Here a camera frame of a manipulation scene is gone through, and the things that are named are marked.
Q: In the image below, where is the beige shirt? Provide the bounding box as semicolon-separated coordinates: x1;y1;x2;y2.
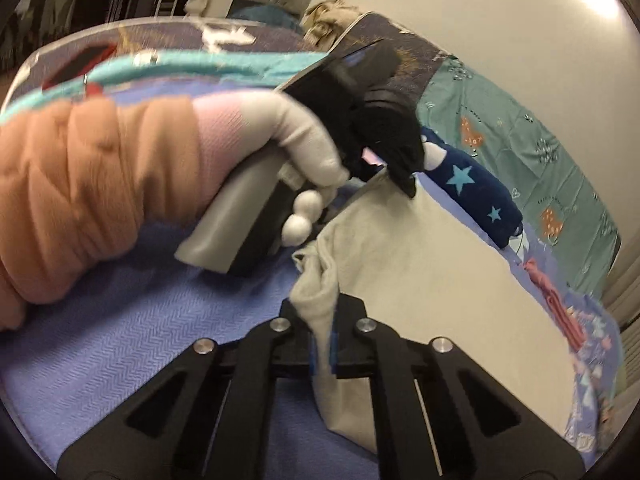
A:
290;174;574;450

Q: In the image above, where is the left peach quilted sleeve forearm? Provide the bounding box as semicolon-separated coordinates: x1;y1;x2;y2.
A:
1;93;240;330

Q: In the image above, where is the left white-gloved hand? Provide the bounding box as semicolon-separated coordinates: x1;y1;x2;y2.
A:
192;90;349;247

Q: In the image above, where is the dark tree-print pillow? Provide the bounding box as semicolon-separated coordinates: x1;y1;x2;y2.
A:
331;12;449;101

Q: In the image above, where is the navy star-print garment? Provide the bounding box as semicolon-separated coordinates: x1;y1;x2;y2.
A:
421;128;523;249

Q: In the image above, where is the folded pink cloth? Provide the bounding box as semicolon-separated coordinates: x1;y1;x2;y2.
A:
523;259;587;352

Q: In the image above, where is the purple patterned bedspread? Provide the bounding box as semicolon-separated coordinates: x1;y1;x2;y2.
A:
0;79;626;480

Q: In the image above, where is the teal heart-print sheet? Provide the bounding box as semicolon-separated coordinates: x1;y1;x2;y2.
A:
418;54;622;297

